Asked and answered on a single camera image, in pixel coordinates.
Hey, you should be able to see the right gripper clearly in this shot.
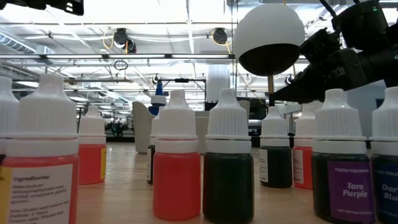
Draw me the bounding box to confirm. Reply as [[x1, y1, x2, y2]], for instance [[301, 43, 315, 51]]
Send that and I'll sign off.
[[269, 46, 398, 105]]

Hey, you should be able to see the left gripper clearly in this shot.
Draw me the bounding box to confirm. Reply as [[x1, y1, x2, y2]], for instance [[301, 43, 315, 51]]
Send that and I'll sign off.
[[26, 0, 85, 16]]

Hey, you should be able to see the small purple-labelled dropper bottle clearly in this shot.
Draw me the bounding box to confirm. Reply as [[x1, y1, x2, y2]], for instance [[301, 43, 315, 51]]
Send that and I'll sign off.
[[312, 88, 376, 224]]

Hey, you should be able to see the small blue-labelled dropper bottle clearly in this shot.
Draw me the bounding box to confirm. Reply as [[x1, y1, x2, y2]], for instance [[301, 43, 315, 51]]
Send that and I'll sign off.
[[369, 86, 398, 224]]

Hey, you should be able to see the small red dropper bottle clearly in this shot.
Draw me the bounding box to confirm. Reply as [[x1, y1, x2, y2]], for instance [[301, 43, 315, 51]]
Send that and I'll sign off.
[[292, 101, 317, 190]]

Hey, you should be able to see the small dark green dropper bottle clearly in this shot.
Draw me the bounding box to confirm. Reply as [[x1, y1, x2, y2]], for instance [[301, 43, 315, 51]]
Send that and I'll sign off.
[[259, 106, 294, 189], [201, 88, 255, 224]]

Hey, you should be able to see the large blue-capped coloring bottle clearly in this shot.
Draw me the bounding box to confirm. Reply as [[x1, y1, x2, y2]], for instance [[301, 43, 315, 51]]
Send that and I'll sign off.
[[148, 81, 168, 116]]

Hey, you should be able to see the grey plastic bin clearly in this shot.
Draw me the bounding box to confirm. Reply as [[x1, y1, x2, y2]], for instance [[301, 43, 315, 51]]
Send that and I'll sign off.
[[132, 100, 251, 154]]

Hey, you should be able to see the white globe table lamp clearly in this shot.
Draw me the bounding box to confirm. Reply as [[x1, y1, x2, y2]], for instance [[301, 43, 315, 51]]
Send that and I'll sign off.
[[233, 2, 307, 108]]

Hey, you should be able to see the black-framed light bar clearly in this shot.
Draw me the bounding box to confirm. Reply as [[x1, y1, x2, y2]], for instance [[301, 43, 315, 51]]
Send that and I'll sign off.
[[0, 53, 236, 60]]

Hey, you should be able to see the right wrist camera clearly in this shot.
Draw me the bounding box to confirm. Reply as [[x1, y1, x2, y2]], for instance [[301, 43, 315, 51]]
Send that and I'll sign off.
[[298, 27, 342, 65]]

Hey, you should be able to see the black ceiling cable reel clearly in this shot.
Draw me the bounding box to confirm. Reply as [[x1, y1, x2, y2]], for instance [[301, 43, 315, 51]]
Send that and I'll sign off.
[[113, 27, 137, 54], [212, 27, 229, 46]]

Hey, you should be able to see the black aluminium frame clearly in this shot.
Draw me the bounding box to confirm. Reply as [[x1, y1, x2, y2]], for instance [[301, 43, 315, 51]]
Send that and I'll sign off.
[[105, 135, 262, 149]]

